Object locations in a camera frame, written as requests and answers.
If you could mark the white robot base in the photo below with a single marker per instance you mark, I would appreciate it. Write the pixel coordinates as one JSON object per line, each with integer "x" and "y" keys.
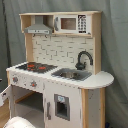
{"x": 18, "y": 122}

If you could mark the grey toy sink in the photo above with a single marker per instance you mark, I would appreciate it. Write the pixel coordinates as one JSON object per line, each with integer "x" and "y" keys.
{"x": 72, "y": 74}

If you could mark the wooden toy kitchen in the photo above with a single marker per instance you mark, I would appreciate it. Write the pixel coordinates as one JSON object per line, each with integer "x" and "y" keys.
{"x": 60, "y": 50}

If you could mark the white oven door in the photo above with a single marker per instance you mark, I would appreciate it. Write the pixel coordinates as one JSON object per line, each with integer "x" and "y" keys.
{"x": 4, "y": 95}

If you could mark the stove knob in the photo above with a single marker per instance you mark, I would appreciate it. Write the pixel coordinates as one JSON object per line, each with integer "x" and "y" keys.
{"x": 15, "y": 79}
{"x": 33, "y": 84}

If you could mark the black stovetop red burners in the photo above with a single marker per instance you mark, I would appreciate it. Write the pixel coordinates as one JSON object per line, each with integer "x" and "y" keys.
{"x": 36, "y": 67}

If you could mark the white fridge door dispenser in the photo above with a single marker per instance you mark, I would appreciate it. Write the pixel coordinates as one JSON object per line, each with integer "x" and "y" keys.
{"x": 63, "y": 109}

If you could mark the left stove knob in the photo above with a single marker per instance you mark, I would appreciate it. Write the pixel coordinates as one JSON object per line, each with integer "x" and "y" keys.
{"x": 15, "y": 79}

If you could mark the black toy faucet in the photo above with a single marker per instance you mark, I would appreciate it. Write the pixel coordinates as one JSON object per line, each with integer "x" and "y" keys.
{"x": 81, "y": 65}

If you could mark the right stove knob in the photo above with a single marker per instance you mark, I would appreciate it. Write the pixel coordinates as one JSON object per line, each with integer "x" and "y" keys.
{"x": 33, "y": 84}

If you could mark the grey range hood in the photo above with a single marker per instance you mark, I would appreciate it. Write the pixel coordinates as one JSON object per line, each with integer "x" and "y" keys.
{"x": 38, "y": 27}

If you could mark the white microwave door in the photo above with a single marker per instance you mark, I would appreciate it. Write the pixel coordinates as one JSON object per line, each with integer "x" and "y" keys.
{"x": 74, "y": 24}

